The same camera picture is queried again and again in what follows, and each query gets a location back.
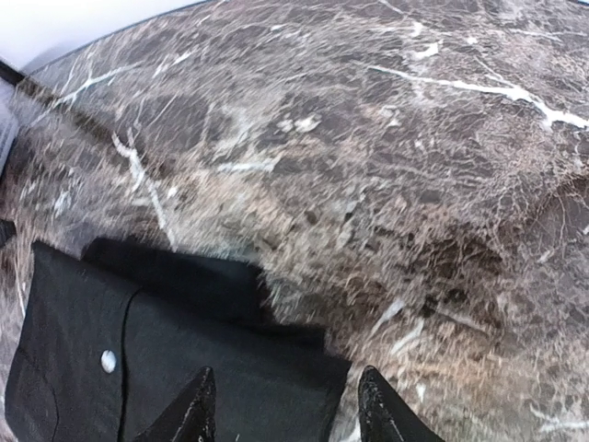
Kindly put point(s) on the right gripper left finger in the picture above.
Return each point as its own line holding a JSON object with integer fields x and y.
{"x": 190, "y": 417}

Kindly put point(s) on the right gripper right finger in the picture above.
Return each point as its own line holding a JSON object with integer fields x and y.
{"x": 384, "y": 416}

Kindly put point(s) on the black long sleeve shirt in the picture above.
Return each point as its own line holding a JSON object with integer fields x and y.
{"x": 111, "y": 342}

